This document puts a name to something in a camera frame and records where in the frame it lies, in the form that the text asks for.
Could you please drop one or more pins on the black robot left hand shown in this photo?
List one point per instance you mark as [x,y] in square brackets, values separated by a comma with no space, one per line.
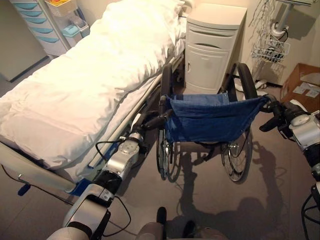
[150,121]

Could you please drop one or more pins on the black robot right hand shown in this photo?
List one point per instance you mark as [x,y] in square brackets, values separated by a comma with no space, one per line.
[287,117]

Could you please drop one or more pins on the blue seat wheelchair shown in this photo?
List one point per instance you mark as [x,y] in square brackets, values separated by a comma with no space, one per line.
[210,120]

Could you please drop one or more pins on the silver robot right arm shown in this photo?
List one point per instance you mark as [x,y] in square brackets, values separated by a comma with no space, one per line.
[306,132]

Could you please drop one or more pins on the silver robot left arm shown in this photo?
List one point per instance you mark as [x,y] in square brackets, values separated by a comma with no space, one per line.
[117,160]

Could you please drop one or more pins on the blue bed pedal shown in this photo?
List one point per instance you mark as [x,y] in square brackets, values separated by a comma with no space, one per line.
[23,189]

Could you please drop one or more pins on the white papers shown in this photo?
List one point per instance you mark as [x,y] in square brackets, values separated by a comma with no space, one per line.
[307,89]

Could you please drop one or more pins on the brown cardboard box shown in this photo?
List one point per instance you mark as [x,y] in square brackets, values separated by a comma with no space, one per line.
[295,75]

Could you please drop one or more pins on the white duvet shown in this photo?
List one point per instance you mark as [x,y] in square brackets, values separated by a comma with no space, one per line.
[87,82]

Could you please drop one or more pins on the white bedside cabinet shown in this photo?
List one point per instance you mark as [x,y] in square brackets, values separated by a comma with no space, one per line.
[212,50]

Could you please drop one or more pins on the robot left leg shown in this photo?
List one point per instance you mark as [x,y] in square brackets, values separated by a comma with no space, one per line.
[155,230]

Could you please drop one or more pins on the robot leg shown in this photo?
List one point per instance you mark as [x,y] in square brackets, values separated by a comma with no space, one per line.
[200,232]
[155,230]

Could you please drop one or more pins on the light blue lidded bin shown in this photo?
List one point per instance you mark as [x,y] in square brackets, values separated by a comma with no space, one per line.
[75,30]

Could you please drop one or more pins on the robot right leg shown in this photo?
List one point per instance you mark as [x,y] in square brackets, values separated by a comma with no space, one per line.
[200,232]

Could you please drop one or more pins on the white cart with blue drawers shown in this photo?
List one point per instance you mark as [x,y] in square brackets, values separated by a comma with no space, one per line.
[42,25]

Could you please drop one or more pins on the white container with yellow label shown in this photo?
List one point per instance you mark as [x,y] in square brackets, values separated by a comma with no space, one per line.
[62,6]

